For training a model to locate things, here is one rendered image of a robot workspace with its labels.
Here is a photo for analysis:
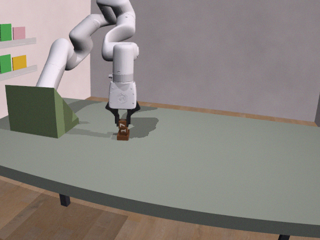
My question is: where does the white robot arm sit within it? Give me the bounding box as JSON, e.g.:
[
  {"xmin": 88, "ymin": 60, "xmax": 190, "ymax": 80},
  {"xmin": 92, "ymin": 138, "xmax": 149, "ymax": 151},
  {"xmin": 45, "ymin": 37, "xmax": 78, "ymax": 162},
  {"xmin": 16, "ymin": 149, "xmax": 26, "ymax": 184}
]
[{"xmin": 36, "ymin": 0, "xmax": 139, "ymax": 91}]

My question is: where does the brown wooden tray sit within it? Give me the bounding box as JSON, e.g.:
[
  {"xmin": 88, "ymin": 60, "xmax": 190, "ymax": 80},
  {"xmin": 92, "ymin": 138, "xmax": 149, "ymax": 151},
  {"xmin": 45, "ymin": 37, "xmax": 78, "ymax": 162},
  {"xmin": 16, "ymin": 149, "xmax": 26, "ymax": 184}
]
[{"xmin": 117, "ymin": 129, "xmax": 130, "ymax": 141}]

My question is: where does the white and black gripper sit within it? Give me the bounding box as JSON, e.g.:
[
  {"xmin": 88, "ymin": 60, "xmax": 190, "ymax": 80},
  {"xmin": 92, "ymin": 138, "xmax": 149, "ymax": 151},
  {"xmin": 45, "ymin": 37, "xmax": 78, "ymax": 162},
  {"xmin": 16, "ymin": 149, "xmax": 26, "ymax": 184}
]
[{"xmin": 105, "ymin": 80, "xmax": 141, "ymax": 127}]

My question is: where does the brown wooden number cube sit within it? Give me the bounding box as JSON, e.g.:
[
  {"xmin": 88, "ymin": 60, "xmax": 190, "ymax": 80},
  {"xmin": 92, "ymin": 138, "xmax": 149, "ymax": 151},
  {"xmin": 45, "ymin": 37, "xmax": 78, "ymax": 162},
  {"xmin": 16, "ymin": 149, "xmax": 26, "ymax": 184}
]
[
  {"xmin": 119, "ymin": 127, "xmax": 128, "ymax": 134},
  {"xmin": 118, "ymin": 119, "xmax": 127, "ymax": 129}
]

